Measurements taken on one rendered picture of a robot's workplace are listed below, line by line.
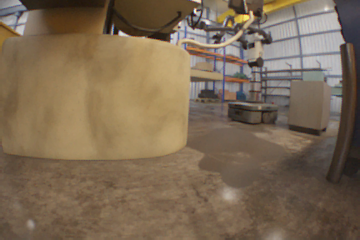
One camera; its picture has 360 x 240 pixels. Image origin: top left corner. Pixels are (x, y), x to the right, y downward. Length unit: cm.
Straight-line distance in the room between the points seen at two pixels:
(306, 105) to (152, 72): 156
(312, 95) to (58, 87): 200
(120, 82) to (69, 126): 32
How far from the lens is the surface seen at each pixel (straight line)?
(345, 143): 77
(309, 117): 180
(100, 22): 90
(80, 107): 73
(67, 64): 75
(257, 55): 229
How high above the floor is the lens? 33
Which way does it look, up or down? 4 degrees down
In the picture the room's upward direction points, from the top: 3 degrees clockwise
